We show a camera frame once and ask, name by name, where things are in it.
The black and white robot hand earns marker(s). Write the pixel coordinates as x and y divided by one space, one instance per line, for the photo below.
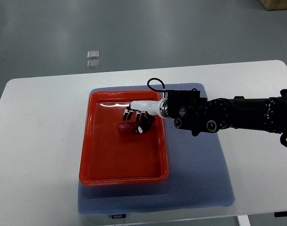
145 111

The cardboard box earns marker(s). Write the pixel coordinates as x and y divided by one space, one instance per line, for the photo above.
271 5

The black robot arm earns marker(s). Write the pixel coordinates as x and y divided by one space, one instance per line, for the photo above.
192 112

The black label tag right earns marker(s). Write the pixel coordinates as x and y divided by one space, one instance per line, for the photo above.
280 214

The blue-grey mesh mat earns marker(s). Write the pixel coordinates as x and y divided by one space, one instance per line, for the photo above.
198 177

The white table leg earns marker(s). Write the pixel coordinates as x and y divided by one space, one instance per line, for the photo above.
243 220

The black label tag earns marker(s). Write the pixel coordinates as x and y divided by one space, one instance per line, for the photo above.
118 216
280 214

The red plastic tray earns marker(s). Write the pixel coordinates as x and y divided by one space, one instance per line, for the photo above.
111 158

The red pepper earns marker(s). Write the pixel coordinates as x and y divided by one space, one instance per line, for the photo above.
126 128

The upper floor outlet cover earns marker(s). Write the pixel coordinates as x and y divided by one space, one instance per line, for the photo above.
93 54

